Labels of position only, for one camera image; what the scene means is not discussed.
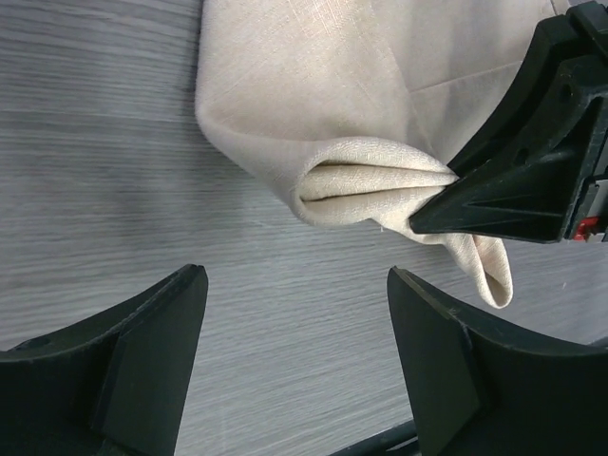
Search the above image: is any beige cloth napkin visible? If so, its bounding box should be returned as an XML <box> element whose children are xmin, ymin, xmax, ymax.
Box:
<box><xmin>194</xmin><ymin>0</ymin><xmax>571</xmax><ymax>310</ymax></box>

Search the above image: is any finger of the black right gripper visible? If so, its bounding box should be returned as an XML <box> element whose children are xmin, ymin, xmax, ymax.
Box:
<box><xmin>408</xmin><ymin>87</ymin><xmax>604</xmax><ymax>244</ymax></box>
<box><xmin>448</xmin><ymin>16</ymin><xmax>578</xmax><ymax>177</ymax></box>

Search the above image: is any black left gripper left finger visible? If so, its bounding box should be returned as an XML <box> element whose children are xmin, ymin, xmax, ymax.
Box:
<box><xmin>1</xmin><ymin>265</ymin><xmax>208</xmax><ymax>455</ymax></box>

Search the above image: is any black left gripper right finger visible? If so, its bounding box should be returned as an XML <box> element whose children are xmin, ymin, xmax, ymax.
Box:
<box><xmin>387</xmin><ymin>268</ymin><xmax>607</xmax><ymax>455</ymax></box>

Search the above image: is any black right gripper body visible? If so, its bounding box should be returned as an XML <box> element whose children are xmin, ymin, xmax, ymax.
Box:
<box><xmin>560</xmin><ymin>1</ymin><xmax>607</xmax><ymax>242</ymax></box>

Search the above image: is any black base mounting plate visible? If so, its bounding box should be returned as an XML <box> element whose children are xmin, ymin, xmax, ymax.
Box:
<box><xmin>335</xmin><ymin>420</ymin><xmax>421</xmax><ymax>456</ymax></box>

